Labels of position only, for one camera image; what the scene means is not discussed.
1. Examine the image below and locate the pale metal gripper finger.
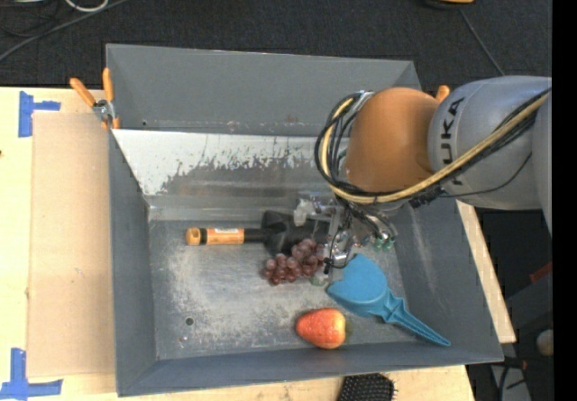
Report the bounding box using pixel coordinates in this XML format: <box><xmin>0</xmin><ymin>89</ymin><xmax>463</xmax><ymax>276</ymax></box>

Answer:
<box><xmin>331</xmin><ymin>229</ymin><xmax>353</xmax><ymax>255</ymax></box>
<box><xmin>310</xmin><ymin>251</ymin><xmax>350</xmax><ymax>287</ymax></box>

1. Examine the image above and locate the blue plastic scoop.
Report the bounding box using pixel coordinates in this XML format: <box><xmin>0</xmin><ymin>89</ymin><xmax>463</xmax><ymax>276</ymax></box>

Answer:
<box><xmin>325</xmin><ymin>253</ymin><xmax>453</xmax><ymax>349</ymax></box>

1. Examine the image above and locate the purple toy grape bunch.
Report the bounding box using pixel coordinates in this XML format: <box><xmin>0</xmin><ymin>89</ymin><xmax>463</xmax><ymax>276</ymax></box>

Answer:
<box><xmin>260</xmin><ymin>237</ymin><xmax>327</xmax><ymax>287</ymax></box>

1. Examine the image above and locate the red toy strawberry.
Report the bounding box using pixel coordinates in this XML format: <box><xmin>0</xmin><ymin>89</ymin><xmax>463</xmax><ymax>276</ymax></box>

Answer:
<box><xmin>294</xmin><ymin>306</ymin><xmax>349</xmax><ymax>351</ymax></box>

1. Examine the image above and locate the orange and black hand tool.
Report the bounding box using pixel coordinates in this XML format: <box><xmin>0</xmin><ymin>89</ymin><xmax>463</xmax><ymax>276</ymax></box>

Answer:
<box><xmin>185</xmin><ymin>209</ymin><xmax>328</xmax><ymax>257</ymax></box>

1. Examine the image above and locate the grey metal bin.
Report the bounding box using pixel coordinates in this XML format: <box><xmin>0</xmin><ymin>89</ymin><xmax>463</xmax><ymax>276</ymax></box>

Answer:
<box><xmin>105</xmin><ymin>42</ymin><xmax>506</xmax><ymax>397</ymax></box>

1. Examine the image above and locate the black bristle brush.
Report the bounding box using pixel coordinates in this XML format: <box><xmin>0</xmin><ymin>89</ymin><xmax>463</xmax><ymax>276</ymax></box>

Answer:
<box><xmin>336</xmin><ymin>372</ymin><xmax>398</xmax><ymax>401</ymax></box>

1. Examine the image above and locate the brown cardboard board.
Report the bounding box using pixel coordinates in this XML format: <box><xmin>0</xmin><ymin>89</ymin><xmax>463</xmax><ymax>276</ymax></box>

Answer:
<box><xmin>25</xmin><ymin>110</ymin><xmax>117</xmax><ymax>378</ymax></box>

